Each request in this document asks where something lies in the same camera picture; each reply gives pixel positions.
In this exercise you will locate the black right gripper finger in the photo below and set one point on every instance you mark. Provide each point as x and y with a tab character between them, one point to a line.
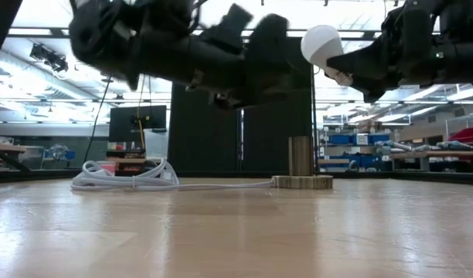
375	87
364	62

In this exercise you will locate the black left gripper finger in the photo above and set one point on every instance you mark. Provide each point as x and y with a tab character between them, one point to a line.
267	58

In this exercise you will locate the white frosted lightbulb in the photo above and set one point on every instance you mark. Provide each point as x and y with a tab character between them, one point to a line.
319	42

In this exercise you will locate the metal lamp base with socket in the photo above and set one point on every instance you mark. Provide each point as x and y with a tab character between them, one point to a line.
300	154

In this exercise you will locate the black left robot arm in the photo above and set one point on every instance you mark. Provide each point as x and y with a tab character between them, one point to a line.
97	34

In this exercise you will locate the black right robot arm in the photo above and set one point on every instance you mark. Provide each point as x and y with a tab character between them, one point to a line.
460	50

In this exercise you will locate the blue storage bin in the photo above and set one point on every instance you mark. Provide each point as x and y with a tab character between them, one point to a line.
379	138
341	139

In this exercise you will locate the background wooden workbench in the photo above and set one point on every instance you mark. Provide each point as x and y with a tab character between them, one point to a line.
433	155

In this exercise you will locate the yellow upright tool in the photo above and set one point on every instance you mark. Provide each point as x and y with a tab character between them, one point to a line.
140	131

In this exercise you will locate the clear plastic bin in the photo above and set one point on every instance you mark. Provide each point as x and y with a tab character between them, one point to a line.
156	144

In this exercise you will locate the black monitor screen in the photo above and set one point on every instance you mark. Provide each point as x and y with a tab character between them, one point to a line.
122	123

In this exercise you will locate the rack with red bins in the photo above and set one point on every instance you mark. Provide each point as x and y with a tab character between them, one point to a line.
468	134

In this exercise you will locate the black ceiling-mounted device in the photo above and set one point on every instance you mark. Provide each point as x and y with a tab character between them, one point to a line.
49	58

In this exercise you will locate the background desk with dark leg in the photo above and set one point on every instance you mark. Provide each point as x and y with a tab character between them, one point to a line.
4	148

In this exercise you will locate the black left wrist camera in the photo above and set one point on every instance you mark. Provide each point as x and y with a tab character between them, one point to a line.
163	15

